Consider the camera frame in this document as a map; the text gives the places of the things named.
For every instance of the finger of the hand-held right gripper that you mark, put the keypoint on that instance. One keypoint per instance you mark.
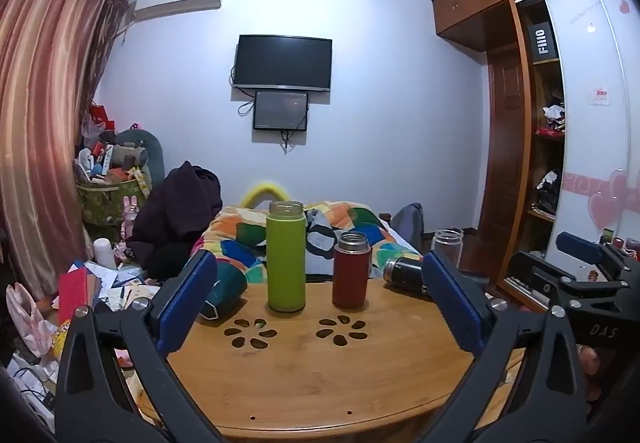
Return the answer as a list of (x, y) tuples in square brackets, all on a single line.
[(580, 246), (537, 268)]

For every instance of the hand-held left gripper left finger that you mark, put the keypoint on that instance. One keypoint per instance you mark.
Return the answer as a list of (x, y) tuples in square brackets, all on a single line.
[(187, 303)]

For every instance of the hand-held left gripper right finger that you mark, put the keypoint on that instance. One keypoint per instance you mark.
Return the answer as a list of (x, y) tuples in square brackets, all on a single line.
[(452, 303)]

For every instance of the dark teal cup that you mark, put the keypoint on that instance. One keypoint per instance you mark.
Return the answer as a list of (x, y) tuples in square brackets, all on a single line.
[(230, 290)]

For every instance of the red cup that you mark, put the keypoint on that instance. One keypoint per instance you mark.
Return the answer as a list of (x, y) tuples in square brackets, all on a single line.
[(350, 278)]

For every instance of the tall green cup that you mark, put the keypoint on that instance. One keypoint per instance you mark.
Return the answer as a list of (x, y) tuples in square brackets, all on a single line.
[(286, 263)]

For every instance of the black flask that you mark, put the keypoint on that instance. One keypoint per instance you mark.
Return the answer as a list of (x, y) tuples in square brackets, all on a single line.
[(405, 275)]

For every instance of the clear glass jar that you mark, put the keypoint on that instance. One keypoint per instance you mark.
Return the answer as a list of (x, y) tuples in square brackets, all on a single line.
[(447, 245)]

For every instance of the dark clothing pile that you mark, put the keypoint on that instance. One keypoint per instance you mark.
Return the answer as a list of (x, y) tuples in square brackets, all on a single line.
[(175, 213)]

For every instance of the colourful patchwork blanket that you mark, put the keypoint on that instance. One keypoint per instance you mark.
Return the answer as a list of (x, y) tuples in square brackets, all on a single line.
[(240, 228)]

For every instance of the grey bag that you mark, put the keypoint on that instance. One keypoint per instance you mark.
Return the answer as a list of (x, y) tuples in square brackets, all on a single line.
[(407, 223)]

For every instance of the white bottle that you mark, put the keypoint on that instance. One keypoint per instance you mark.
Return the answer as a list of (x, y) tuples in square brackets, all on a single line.
[(105, 254)]

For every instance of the pink rabbit toy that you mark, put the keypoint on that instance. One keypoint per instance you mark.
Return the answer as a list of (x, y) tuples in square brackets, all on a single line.
[(131, 215)]

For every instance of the red box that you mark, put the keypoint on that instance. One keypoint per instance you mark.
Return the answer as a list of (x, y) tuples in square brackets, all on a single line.
[(74, 295)]

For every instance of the white sliding wardrobe door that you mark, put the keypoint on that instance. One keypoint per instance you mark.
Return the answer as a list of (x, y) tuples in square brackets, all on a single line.
[(590, 123)]

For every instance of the brown wooden door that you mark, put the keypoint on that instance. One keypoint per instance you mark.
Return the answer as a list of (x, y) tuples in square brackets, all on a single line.
[(502, 148)]

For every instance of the green storage basket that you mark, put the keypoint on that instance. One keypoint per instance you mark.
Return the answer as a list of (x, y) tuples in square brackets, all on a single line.
[(102, 203)]

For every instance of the round wooden table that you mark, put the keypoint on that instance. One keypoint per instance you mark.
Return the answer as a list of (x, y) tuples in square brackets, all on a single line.
[(300, 383)]

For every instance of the yellow curved tube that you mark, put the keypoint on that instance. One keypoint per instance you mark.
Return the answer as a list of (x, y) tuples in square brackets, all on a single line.
[(265, 185)]

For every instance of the grey plush pillow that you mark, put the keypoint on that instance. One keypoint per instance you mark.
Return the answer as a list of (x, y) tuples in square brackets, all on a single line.
[(150, 150)]

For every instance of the pink floral bag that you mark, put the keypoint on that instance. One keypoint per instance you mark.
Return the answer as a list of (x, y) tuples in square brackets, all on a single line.
[(27, 318)]

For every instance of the red paper bag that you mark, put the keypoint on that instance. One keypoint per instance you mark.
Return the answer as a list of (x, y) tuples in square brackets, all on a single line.
[(100, 118)]

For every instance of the black box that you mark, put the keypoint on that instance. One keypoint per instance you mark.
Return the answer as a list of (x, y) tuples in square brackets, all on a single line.
[(542, 42)]

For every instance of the striped pink curtain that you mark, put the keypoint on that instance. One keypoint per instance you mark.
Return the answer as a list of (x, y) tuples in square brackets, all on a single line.
[(45, 98)]

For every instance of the small wall monitor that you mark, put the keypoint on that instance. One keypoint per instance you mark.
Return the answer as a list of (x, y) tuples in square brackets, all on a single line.
[(280, 110)]

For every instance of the wall television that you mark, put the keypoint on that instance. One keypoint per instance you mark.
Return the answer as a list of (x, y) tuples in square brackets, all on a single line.
[(282, 62)]

